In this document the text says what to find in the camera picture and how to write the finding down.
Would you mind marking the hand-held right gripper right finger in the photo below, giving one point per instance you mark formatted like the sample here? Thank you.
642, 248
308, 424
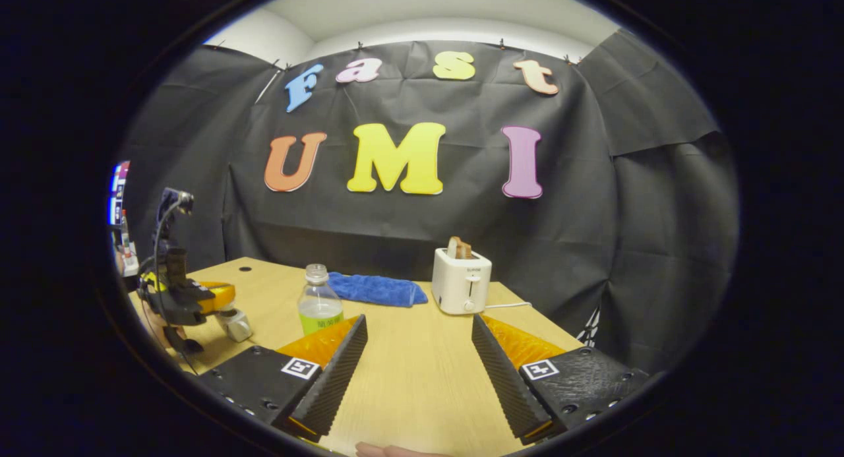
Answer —
504, 378

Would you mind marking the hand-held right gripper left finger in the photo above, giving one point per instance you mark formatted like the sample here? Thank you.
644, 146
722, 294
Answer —
333, 378

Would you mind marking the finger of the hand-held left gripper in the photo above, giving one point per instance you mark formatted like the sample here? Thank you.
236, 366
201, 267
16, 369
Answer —
198, 302

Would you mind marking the white teacup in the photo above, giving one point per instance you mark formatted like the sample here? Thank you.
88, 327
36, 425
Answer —
236, 328

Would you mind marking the clear green label water bottle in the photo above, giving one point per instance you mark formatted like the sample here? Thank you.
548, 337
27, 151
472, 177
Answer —
318, 305

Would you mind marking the white side tray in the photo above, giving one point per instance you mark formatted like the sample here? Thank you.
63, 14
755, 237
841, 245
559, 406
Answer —
129, 262

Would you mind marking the computer monitor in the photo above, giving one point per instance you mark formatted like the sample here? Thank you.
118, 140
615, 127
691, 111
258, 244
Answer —
119, 193

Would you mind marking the blue towel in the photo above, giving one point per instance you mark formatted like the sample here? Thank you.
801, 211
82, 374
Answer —
376, 289

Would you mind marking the white toaster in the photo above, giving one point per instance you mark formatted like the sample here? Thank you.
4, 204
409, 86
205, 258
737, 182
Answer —
458, 285

